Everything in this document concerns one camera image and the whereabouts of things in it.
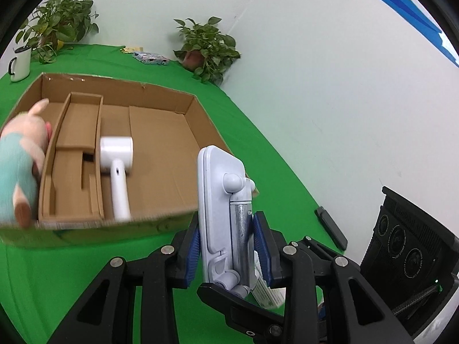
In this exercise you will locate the white folding phone stand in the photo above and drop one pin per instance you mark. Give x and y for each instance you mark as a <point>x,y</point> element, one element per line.
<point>218,200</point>

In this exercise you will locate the green plant in brown pot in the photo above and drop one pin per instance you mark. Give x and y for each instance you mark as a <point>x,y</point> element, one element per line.
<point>206,50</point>

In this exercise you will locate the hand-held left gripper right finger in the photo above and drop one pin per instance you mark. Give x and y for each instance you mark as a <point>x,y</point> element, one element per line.
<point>263,258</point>

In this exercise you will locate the pink plush pig toy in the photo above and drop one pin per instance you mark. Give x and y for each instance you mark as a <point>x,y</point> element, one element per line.
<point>18,161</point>

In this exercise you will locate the colourful patterned packet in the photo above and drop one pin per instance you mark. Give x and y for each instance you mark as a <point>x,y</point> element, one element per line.
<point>150,58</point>

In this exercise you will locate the yellow flat packet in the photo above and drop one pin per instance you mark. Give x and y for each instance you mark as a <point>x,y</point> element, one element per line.
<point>132,49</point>

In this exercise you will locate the white enamel mug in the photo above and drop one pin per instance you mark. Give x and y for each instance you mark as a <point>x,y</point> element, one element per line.
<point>20,63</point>

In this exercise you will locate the black three-lens device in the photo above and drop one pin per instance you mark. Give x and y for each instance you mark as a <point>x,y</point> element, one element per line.
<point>405,236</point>

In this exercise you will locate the large cardboard box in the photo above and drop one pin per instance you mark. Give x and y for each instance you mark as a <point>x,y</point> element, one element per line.
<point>161,150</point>

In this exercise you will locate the bushy potted green plant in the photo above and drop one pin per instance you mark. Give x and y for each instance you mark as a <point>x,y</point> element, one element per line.
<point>61,18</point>

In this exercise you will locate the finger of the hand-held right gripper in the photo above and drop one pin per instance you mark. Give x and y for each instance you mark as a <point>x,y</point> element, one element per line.
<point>244,311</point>

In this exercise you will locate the flat black bar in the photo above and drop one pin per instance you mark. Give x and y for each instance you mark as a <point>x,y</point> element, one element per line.
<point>330,227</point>

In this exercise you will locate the white and green carton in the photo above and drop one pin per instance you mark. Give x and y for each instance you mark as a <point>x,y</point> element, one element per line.
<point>269,295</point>

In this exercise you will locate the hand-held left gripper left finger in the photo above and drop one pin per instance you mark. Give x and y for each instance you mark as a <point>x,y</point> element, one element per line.
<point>190,258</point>

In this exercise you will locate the white handheld lint remover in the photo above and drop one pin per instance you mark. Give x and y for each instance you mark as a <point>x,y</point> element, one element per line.
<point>116,150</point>

